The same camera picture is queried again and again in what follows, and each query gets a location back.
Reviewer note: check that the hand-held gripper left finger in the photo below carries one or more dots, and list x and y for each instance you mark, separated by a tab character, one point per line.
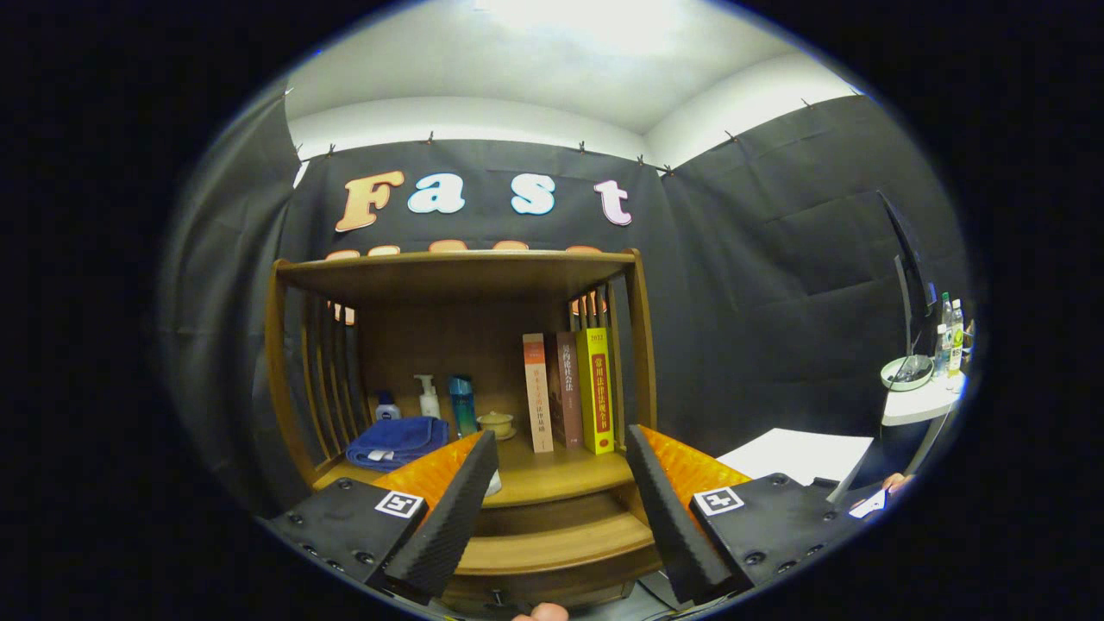
448	535

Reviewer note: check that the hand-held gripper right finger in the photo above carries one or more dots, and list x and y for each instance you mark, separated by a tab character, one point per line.
673	535

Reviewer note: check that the wooden drawer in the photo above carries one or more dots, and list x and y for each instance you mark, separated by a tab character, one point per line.
552	543

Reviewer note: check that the wooden countertop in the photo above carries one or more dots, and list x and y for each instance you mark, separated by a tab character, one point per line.
561	474

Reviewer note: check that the wooden cabinet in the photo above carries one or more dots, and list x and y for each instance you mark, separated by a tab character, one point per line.
448	276

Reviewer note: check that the blue folded towel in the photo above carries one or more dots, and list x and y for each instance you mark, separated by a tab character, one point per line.
397	440

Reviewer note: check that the beige lidded teacup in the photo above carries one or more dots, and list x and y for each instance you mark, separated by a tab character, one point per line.
496	423

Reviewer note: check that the blue glass bottle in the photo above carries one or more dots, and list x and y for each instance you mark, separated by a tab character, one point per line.
462	410

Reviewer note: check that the white pump bottle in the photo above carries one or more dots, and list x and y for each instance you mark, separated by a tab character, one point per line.
429	404

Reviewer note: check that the small white blue-capped bottle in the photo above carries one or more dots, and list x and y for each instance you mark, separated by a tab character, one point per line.
387	410

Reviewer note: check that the white desk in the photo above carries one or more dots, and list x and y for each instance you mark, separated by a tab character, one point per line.
793	453

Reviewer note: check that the beige orange-topped book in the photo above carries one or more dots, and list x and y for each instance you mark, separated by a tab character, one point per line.
536	397

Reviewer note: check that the yellow book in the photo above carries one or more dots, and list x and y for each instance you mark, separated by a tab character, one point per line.
595	388

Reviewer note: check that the brown book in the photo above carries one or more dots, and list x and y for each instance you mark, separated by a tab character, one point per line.
565	388

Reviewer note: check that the black backdrop cloth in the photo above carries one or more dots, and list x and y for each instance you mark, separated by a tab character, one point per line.
759	302

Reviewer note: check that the pale green bowl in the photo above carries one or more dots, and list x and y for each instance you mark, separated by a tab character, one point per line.
897	377

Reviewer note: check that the white round side table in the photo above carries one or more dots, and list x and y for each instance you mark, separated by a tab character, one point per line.
918	404

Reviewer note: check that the clear plastic bottle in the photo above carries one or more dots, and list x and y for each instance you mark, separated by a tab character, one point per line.
942	354
956	341

